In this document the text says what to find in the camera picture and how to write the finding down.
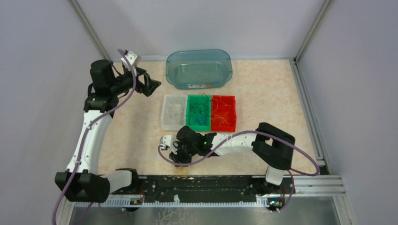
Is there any white thin cable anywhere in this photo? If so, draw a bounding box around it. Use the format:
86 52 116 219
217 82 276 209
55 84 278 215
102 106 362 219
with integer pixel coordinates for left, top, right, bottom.
165 97 186 125

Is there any aluminium frame rail left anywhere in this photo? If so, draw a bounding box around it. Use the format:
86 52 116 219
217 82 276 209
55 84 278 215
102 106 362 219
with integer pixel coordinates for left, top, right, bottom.
68 0 112 61

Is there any white plastic bin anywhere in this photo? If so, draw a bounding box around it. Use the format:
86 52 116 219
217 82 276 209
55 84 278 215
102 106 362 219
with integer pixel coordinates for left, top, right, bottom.
161 94 188 131

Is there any red plastic bin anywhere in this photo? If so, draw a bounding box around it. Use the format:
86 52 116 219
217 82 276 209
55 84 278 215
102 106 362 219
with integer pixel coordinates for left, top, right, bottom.
211 95 237 132

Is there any green plastic bin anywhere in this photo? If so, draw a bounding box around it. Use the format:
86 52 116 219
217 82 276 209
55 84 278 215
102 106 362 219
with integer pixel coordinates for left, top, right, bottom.
186 94 212 132

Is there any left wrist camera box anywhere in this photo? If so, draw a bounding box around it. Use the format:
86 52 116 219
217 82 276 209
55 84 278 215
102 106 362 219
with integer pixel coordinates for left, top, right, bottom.
121 50 141 71

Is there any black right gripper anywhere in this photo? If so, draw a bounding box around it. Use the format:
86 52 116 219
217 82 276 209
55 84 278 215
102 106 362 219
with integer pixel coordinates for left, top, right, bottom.
169 141 199 167

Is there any aluminium frame rail right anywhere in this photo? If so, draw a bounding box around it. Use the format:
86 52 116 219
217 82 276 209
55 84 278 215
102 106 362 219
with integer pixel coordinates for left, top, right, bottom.
291 58 357 225

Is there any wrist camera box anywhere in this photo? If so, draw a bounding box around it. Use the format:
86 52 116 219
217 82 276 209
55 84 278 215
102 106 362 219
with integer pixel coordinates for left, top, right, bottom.
159 135 175 152
121 50 141 71

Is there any yellow thin cable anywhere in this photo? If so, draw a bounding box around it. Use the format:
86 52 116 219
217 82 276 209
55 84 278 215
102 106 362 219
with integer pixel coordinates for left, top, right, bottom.
212 96 236 126

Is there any teal transparent plastic tub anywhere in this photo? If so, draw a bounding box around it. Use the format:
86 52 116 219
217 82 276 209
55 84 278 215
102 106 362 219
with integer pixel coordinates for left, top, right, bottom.
165 49 233 90

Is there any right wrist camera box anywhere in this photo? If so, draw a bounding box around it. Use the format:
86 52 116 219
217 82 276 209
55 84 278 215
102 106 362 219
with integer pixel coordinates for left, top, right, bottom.
159 135 175 152

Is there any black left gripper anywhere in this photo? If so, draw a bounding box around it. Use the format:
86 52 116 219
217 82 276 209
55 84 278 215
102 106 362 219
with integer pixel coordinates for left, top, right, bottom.
109 65 161 97

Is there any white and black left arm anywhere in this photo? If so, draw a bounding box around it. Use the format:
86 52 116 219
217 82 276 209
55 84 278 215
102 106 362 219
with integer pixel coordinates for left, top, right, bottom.
55 57 161 203

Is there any aluminium frame rail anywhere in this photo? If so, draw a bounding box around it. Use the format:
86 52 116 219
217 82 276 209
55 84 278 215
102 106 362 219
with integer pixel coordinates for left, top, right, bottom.
291 58 357 225
68 0 112 61

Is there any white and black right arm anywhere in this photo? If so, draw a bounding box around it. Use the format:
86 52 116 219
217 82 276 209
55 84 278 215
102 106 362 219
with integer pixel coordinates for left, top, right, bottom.
159 122 296 193

